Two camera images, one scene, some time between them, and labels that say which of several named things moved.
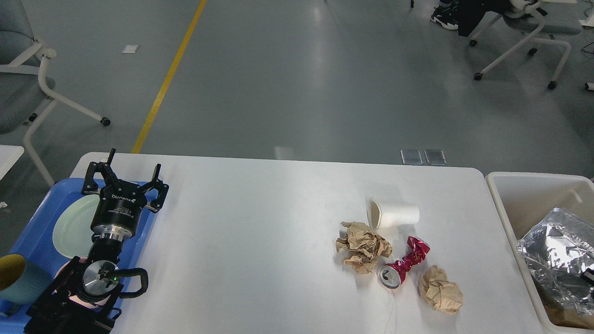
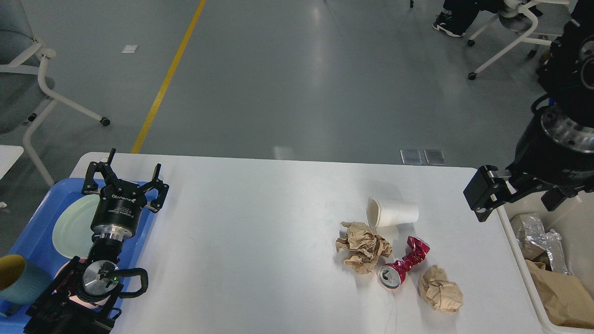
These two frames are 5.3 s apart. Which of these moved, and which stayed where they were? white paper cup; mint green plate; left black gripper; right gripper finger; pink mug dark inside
Moved: right gripper finger
Stayed: left black gripper; mint green plate; white paper cup; pink mug dark inside
